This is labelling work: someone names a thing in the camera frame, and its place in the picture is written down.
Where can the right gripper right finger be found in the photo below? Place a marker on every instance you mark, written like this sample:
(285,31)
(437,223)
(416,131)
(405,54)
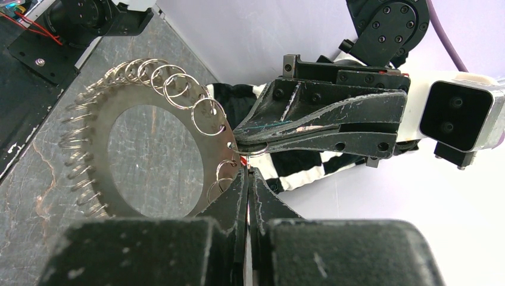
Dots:
(288,249)

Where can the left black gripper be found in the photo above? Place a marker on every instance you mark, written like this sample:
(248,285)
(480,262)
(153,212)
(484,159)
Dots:
(341,107)

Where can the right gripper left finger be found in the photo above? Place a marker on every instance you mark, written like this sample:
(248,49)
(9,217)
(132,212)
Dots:
(208,249)

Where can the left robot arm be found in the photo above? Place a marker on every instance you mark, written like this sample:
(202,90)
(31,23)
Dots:
(387,31)

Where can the black white checkered pillow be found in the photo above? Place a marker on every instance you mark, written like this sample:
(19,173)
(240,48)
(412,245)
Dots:
(287,170)

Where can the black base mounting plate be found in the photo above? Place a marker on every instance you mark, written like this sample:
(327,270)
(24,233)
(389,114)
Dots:
(26,99)

